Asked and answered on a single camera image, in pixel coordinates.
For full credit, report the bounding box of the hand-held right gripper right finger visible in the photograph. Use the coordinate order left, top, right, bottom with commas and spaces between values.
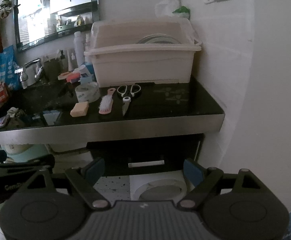
177, 158, 263, 209

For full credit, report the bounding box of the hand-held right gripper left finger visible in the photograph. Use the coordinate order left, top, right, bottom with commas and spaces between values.
25, 157, 112, 209

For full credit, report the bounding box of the black drawer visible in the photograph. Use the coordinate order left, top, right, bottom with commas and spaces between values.
87, 134, 203, 178

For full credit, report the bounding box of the cream bin with blue bag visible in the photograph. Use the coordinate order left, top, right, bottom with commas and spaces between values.
5, 144, 49, 165

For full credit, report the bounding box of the white plastic hooded box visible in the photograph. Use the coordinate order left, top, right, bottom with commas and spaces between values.
129, 169, 194, 202

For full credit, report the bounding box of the crumpled wrapper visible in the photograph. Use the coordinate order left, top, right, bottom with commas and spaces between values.
7, 107, 24, 118

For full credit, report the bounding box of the yellow sponge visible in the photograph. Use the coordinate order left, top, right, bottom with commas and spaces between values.
70, 101, 90, 118

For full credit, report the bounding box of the pink scrub brush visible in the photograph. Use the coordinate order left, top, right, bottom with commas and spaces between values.
98, 88, 117, 115

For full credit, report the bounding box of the steel edged black counter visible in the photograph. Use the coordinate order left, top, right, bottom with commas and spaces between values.
0, 76, 225, 145

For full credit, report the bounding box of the clear tape roll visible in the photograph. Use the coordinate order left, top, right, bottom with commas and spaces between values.
75, 81, 101, 104

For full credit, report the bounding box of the white brush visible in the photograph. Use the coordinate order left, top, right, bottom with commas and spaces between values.
117, 84, 142, 117

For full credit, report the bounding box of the blue printed packet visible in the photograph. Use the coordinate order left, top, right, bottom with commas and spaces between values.
0, 45, 21, 91

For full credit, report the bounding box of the chrome faucet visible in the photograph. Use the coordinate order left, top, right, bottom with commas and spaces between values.
14, 58, 45, 89

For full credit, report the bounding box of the white bottle with blue label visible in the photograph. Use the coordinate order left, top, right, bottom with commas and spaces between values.
79, 64, 96, 85

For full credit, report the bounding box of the pink sponge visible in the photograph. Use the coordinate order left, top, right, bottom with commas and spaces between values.
58, 71, 82, 83

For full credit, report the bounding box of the dark cup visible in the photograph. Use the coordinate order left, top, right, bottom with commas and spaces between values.
44, 58, 62, 82

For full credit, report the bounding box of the small pump bottle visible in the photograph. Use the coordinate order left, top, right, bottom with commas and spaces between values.
67, 49, 76, 72

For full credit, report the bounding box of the beige dish drainer box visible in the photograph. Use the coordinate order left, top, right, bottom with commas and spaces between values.
84, 17, 202, 88

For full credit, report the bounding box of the tall white bottle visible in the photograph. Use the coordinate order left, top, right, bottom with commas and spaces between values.
73, 31, 86, 68

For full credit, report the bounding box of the slim white bottle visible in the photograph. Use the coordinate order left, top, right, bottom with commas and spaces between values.
85, 32, 92, 64

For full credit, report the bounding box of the stack of plates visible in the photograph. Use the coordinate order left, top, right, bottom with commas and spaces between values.
135, 33, 184, 45

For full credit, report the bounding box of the green plastic bag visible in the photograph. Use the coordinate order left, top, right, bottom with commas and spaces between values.
173, 6, 191, 19

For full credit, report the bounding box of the white plastic bag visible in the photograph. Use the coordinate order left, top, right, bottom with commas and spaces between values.
155, 0, 184, 18

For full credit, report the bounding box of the grey corrugated drain hose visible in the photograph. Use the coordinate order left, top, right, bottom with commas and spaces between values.
47, 144, 89, 158

